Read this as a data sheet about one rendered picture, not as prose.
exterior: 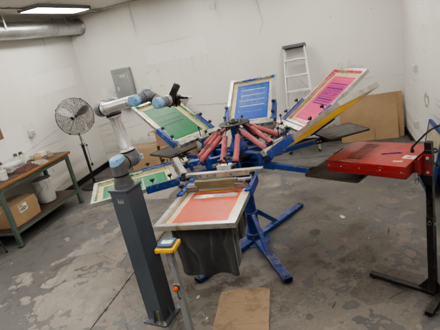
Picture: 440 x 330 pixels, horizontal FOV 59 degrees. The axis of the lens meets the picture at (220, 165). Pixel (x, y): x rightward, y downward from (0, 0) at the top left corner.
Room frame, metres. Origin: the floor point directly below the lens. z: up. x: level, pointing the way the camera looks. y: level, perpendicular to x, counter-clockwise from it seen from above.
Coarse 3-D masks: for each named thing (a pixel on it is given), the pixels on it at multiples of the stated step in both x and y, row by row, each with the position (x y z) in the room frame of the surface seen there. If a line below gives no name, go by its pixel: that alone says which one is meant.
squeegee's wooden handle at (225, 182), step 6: (204, 180) 2.92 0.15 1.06; (210, 180) 2.89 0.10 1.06; (216, 180) 2.87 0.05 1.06; (222, 180) 2.85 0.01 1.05; (228, 180) 2.84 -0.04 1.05; (234, 180) 2.82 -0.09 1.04; (198, 186) 2.92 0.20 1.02; (204, 186) 2.90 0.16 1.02; (210, 186) 2.89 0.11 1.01; (216, 186) 2.87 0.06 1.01; (222, 186) 2.85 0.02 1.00; (228, 186) 2.84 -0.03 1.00; (234, 186) 2.82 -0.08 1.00
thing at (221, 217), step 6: (222, 192) 2.84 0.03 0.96; (216, 198) 2.75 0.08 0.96; (222, 198) 2.72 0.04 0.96; (228, 198) 2.70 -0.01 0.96; (234, 198) 2.68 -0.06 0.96; (228, 204) 2.59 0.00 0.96; (234, 204) 2.57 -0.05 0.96; (228, 210) 2.49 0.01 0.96; (204, 216) 2.48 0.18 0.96; (210, 216) 2.46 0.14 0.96; (216, 216) 2.44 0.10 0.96; (222, 216) 2.42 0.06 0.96; (228, 216) 2.40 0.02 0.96
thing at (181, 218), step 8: (200, 192) 2.94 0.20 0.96; (208, 192) 2.90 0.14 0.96; (216, 192) 2.87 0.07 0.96; (192, 200) 2.81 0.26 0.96; (200, 200) 2.77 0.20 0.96; (208, 200) 2.74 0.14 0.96; (184, 208) 2.69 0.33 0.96; (184, 216) 2.55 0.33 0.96; (192, 216) 2.52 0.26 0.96; (200, 216) 2.49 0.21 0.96
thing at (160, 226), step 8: (248, 192) 2.65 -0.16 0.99; (176, 200) 2.79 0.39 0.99; (240, 200) 2.54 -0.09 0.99; (168, 208) 2.67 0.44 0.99; (176, 208) 2.71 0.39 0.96; (240, 208) 2.41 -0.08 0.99; (168, 216) 2.57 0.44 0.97; (232, 216) 2.31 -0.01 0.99; (240, 216) 2.35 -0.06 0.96; (160, 224) 2.42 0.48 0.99; (168, 224) 2.40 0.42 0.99; (176, 224) 2.37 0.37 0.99; (184, 224) 2.35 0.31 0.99; (192, 224) 2.32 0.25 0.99; (200, 224) 2.30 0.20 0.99; (208, 224) 2.28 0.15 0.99; (216, 224) 2.26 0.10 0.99; (224, 224) 2.24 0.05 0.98; (232, 224) 2.22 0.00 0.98
